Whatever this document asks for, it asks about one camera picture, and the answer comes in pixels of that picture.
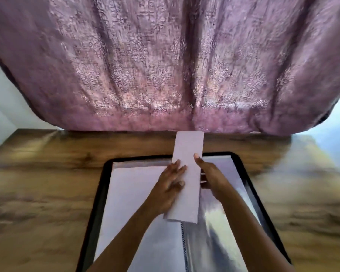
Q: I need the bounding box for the person's right hand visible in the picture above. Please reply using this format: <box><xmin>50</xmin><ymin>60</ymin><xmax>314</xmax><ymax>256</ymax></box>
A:
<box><xmin>193</xmin><ymin>153</ymin><xmax>236</xmax><ymax>203</ymax></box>

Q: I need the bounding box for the person's left hand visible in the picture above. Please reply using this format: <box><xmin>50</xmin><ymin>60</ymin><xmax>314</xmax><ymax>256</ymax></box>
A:
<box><xmin>143</xmin><ymin>159</ymin><xmax>188</xmax><ymax>219</ymax></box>

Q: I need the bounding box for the body figure paper stack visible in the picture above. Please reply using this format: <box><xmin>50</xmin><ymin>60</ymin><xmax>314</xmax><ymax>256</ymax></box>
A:
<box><xmin>163</xmin><ymin>130</ymin><xmax>205</xmax><ymax>224</ymax></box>

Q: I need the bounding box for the black folder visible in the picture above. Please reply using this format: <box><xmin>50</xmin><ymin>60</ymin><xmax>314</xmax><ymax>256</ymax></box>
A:
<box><xmin>75</xmin><ymin>151</ymin><xmax>292</xmax><ymax>272</ymax></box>

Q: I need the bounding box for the person's left forearm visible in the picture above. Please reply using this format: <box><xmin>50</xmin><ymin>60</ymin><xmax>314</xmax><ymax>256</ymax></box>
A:
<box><xmin>86</xmin><ymin>209</ymin><xmax>156</xmax><ymax>272</ymax></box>

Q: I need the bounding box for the person's right forearm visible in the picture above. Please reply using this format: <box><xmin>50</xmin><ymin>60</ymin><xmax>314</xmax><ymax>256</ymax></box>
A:
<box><xmin>220</xmin><ymin>191</ymin><xmax>295</xmax><ymax>272</ymax></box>

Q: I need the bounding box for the pink patterned curtain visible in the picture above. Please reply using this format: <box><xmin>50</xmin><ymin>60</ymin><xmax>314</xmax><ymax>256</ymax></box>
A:
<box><xmin>0</xmin><ymin>0</ymin><xmax>340</xmax><ymax>136</ymax></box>

